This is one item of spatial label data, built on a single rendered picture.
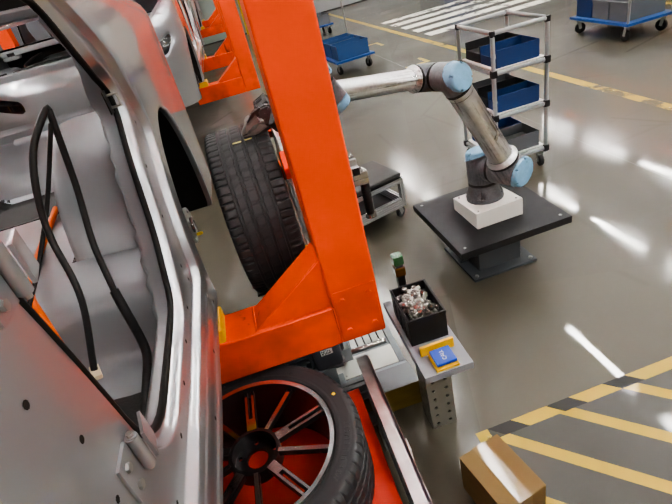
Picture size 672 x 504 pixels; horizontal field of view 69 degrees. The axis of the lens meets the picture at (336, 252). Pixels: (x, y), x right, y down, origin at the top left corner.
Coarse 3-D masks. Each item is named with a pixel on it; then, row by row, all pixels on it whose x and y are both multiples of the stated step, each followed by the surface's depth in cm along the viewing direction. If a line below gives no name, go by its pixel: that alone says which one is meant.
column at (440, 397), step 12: (420, 384) 189; (432, 384) 179; (444, 384) 180; (432, 396) 182; (444, 396) 184; (432, 408) 185; (444, 408) 187; (432, 420) 189; (444, 420) 191; (456, 420) 193
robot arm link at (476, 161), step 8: (472, 152) 242; (480, 152) 238; (472, 160) 241; (480, 160) 239; (472, 168) 243; (480, 168) 239; (472, 176) 246; (480, 176) 242; (472, 184) 249; (480, 184) 246
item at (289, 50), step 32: (256, 0) 111; (288, 0) 112; (256, 32) 114; (288, 32) 115; (288, 64) 119; (320, 64) 121; (288, 96) 123; (320, 96) 125; (288, 128) 127; (320, 128) 129; (288, 160) 136; (320, 160) 133; (320, 192) 138; (352, 192) 140; (320, 224) 143; (352, 224) 145; (320, 256) 148; (352, 256) 151; (352, 288) 157; (352, 320) 163
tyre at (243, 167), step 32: (224, 160) 167; (256, 160) 166; (224, 192) 163; (256, 192) 163; (288, 192) 168; (256, 224) 165; (288, 224) 166; (256, 256) 170; (288, 256) 173; (256, 288) 183
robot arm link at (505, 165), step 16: (432, 64) 200; (448, 64) 192; (464, 64) 191; (432, 80) 198; (448, 80) 191; (464, 80) 193; (448, 96) 199; (464, 96) 198; (464, 112) 204; (480, 112) 205; (480, 128) 210; (496, 128) 213; (480, 144) 218; (496, 144) 216; (496, 160) 223; (512, 160) 222; (528, 160) 226; (496, 176) 231; (512, 176) 225; (528, 176) 230
